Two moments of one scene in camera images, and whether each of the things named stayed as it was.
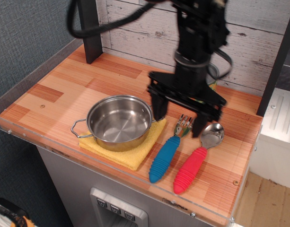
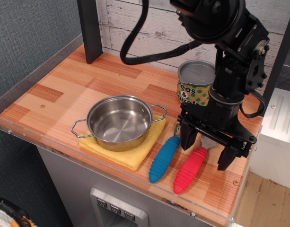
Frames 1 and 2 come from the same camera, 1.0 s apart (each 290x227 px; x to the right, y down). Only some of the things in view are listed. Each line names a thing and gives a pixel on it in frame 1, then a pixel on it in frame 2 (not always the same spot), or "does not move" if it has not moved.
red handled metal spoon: [211, 134] does not move
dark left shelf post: [89, 19] does not move
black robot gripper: [188, 87] → [218, 122]
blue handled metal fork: [169, 149] does not move
